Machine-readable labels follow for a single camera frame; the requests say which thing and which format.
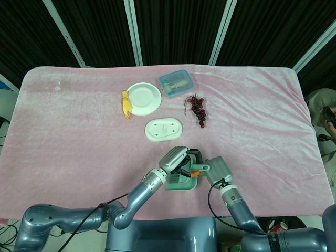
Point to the green dustpan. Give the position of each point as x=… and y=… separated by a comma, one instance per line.
x=187, y=186

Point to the yellow banana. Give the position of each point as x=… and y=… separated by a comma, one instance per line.
x=126, y=106

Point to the white oval dish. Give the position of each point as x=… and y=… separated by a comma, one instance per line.
x=164, y=130

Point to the red paper cup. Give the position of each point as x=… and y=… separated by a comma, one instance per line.
x=278, y=227

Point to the dark red grape bunch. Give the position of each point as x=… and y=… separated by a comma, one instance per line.
x=198, y=110

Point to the black curtain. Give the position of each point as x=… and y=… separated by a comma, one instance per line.
x=178, y=29

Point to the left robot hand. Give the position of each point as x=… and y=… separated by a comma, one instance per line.
x=173, y=158

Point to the white blue poster board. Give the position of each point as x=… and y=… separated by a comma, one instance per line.
x=5, y=99

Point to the white frame post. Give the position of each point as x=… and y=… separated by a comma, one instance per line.
x=221, y=34
x=134, y=34
x=65, y=36
x=315, y=44

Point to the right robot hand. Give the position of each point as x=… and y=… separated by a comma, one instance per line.
x=219, y=170

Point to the seated person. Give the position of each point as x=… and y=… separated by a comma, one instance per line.
x=319, y=98

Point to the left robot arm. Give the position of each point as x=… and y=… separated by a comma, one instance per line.
x=141, y=194

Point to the pink velvet tablecloth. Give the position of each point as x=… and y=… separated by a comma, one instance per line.
x=78, y=157

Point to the blue-grey robot torso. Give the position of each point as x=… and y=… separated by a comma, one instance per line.
x=160, y=235

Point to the black phone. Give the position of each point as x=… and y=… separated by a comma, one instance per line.
x=328, y=114

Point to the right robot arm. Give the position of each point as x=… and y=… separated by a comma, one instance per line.
x=241, y=212

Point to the clear container blue lid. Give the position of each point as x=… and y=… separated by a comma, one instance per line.
x=176, y=82

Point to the round white plate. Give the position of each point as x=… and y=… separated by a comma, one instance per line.
x=144, y=98

